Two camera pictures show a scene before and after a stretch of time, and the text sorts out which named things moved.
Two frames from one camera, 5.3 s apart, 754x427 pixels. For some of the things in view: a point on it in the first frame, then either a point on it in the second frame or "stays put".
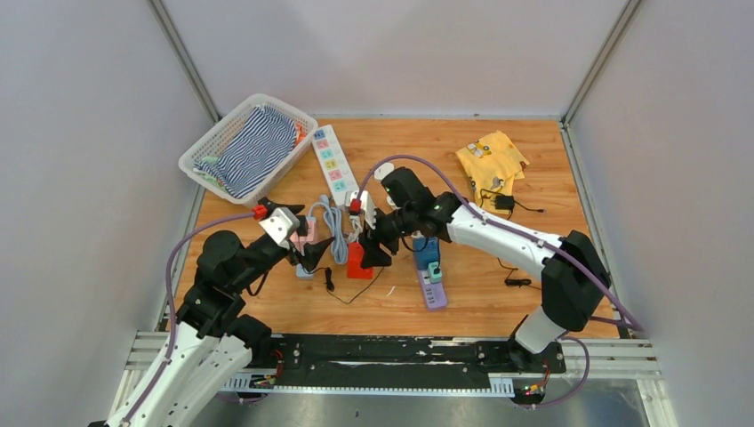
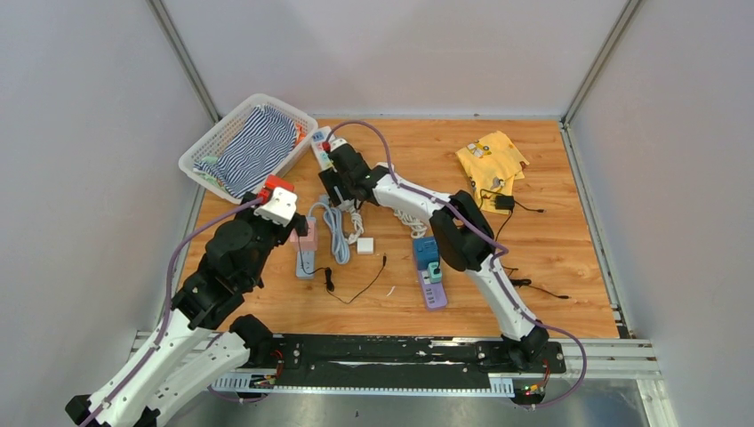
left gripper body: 293,254 to 277,233
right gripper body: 389,228 to 331,180
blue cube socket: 425,250 stays put
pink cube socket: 300,241 stays put
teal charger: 434,277 stays put
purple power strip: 434,293 stays put
